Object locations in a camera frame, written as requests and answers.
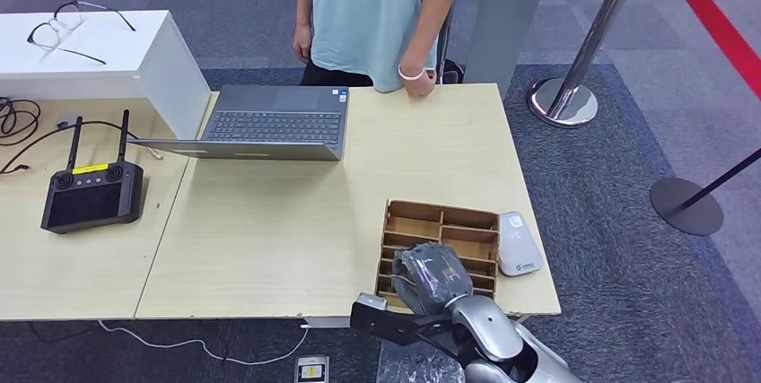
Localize long black cable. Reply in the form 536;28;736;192
0;121;142;176

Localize black frame eyeglasses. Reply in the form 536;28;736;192
26;0;137;66

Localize white box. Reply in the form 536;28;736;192
0;10;213;142

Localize coiled black cable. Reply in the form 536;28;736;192
0;98;42;147

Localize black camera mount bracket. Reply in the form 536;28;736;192
349;301;471;363

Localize white floor cable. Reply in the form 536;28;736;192
96;320;311;365

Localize person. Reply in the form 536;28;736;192
292;0;465;100

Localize grey open laptop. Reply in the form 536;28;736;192
126;83;351;162

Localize chrome pole with black base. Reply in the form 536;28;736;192
435;3;466;85

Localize black remote controller with antennas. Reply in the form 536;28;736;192
39;109;145;235

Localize black stanchion post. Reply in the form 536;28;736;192
649;148;761;237

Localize person's right hand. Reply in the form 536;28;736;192
292;23;315;65

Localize clear plastic sheet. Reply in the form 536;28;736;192
375;338;471;383

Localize metal floor socket plate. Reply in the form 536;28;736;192
293;354;330;383

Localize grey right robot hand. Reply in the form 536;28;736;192
390;241;475;318

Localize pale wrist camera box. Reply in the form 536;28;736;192
355;292;389;313

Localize red barrier belt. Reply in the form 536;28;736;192
652;0;761;101

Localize grey card reader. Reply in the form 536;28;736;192
496;211;544;278

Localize grey pillar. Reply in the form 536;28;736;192
463;0;557;100

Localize person's left hand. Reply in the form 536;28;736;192
401;68;438;99

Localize chrome stanchion post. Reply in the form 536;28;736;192
526;0;646;129

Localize wooden card organizer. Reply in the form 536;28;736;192
374;199;501;310

